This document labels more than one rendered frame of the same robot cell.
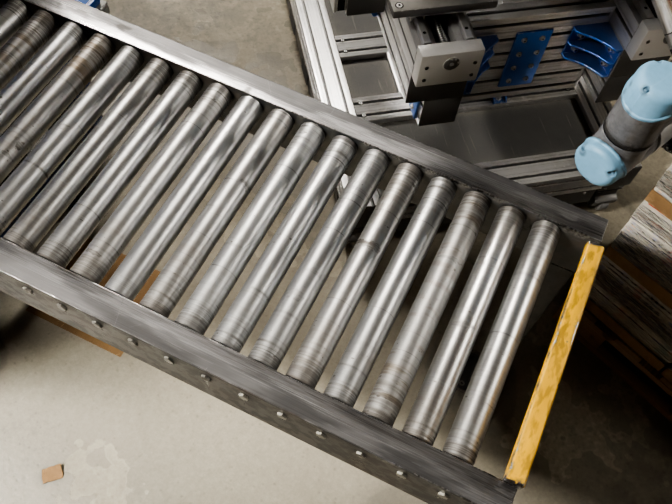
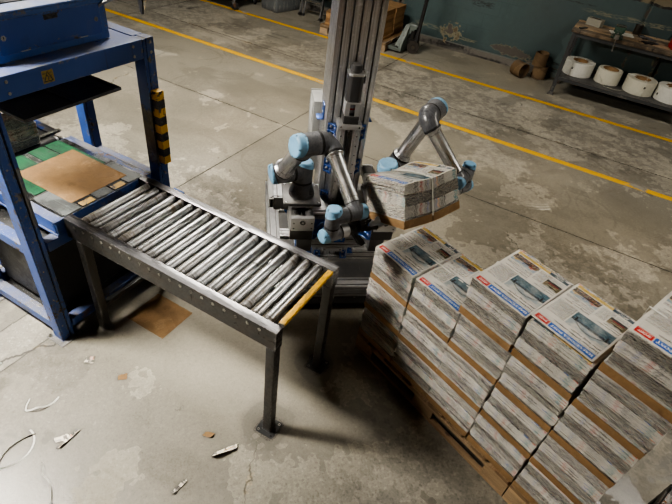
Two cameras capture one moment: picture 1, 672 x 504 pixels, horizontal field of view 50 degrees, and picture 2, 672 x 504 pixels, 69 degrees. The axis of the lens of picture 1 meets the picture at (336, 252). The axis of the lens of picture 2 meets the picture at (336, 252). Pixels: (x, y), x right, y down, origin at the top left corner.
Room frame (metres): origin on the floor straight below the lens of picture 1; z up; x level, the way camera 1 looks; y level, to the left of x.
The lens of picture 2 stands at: (-1.17, -0.60, 2.44)
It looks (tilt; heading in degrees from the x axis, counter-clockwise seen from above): 39 degrees down; 5
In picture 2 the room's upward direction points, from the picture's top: 9 degrees clockwise
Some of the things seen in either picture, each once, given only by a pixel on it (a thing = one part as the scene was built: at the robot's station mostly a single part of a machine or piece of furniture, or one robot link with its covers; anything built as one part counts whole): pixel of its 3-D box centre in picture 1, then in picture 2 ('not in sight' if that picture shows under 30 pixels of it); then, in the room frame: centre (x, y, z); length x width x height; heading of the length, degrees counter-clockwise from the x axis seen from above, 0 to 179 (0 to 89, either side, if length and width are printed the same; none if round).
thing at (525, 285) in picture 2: not in sight; (522, 281); (0.56, -1.28, 1.06); 0.37 x 0.29 x 0.01; 139
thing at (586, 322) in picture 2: not in sight; (585, 319); (0.40, -1.52, 1.06); 0.37 x 0.28 x 0.01; 139
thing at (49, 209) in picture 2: not in sight; (65, 180); (1.01, 1.22, 0.75); 0.70 x 0.65 x 0.10; 71
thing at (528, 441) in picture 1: (558, 355); (307, 296); (0.44, -0.36, 0.81); 0.43 x 0.03 x 0.02; 161
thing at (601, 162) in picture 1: (616, 148); (330, 233); (0.70, -0.40, 1.00); 0.11 x 0.08 x 0.09; 136
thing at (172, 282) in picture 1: (222, 207); (209, 250); (0.65, 0.20, 0.77); 0.47 x 0.05 x 0.05; 161
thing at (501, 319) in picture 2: not in sight; (515, 298); (0.58, -1.29, 0.95); 0.38 x 0.29 x 0.23; 139
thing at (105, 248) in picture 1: (157, 178); (189, 240); (0.69, 0.33, 0.77); 0.47 x 0.05 x 0.05; 161
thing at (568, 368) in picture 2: not in sight; (572, 340); (0.38, -1.51, 0.95); 0.38 x 0.29 x 0.23; 139
